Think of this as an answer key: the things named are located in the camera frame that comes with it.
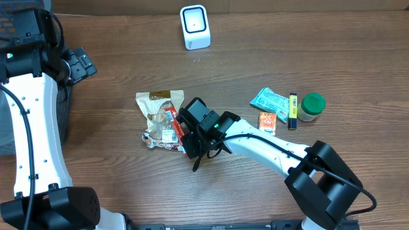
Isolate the orange small snack box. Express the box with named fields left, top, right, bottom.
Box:
left=258, top=112, right=277, bottom=136

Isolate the red snack stick packet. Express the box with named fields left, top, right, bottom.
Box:
left=164, top=105, right=187, bottom=156

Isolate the teal plastic packet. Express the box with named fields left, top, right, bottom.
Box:
left=250, top=88, right=289, bottom=123

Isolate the beige snack pouch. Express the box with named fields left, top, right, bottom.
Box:
left=135, top=90, right=184, bottom=143

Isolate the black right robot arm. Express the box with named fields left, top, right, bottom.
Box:
left=176, top=97, right=363, bottom=229

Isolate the yellow highlighter pen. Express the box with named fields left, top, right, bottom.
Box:
left=288, top=93, right=298, bottom=130

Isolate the green lid jar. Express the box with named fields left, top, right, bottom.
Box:
left=297, top=93, right=326, bottom=122

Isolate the grey plastic mesh basket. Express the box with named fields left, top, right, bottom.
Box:
left=0, top=0, right=74, bottom=156

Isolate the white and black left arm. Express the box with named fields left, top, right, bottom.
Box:
left=1, top=8, right=134, bottom=229

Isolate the white barcode scanner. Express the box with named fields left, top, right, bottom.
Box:
left=180, top=4, right=211, bottom=50

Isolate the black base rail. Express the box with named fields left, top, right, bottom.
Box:
left=127, top=218, right=361, bottom=230

